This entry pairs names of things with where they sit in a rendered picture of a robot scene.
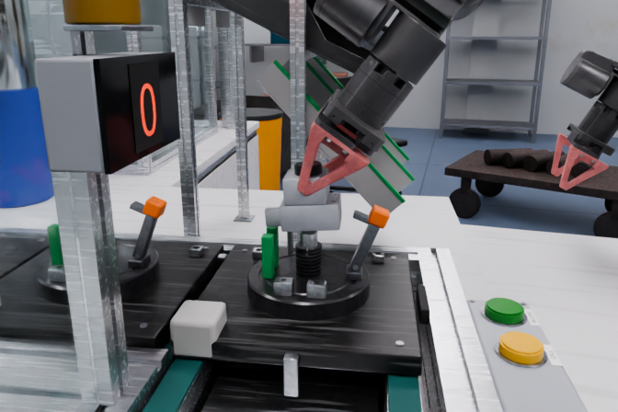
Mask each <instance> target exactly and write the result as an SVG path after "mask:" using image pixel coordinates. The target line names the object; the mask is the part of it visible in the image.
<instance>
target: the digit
mask: <svg viewBox="0 0 618 412"><path fill-rule="evenodd" d="M129 72H130V82H131V93H132V113H133V123H134V133H135V143H136V154H139V153H140V152H142V151H144V150H146V149H148V148H150V147H152V146H154V145H156V144H158V143H161V142H162V141H163V140H164V133H163V121H162V108H161V96H160V84H159V71H158V61H154V62H147V63H133V64H129Z"/></svg>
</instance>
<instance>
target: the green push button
mask: <svg viewBox="0 0 618 412"><path fill-rule="evenodd" d="M485 314H486V315H487V316H488V317H489V318H491V319H493V320H495V321H498V322H500V323H505V324H516V323H519V322H520V321H522V320H523V317H524V308H523V307H522V306H521V305H520V304H519V303H517V302H515V301H513V300H511V299H507V298H492V299H490V300H488V301H486V304H485Z"/></svg>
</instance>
